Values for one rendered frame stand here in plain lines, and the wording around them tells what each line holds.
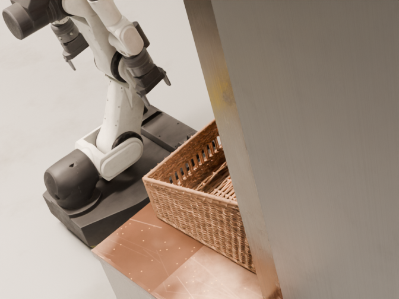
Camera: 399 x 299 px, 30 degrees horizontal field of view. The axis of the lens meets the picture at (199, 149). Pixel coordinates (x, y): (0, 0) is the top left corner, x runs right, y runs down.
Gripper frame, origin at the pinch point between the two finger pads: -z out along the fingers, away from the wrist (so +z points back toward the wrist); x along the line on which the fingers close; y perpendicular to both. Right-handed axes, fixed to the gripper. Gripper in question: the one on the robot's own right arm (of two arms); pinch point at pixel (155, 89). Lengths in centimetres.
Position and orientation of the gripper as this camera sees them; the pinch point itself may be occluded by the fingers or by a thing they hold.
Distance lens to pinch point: 264.5
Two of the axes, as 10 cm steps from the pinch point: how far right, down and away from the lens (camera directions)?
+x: 6.7, -6.9, 2.8
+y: -6.4, -3.5, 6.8
